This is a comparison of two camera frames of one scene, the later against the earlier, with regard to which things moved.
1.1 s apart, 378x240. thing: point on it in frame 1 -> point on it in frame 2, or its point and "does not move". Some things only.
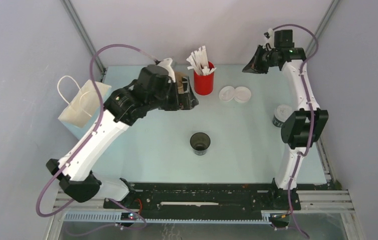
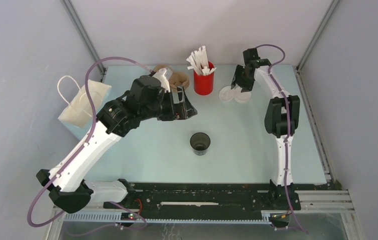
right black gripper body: [263, 60] -> [241, 77]
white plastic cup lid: [242, 94] does not move
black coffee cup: [200, 141] does not move
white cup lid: [227, 93] does not move
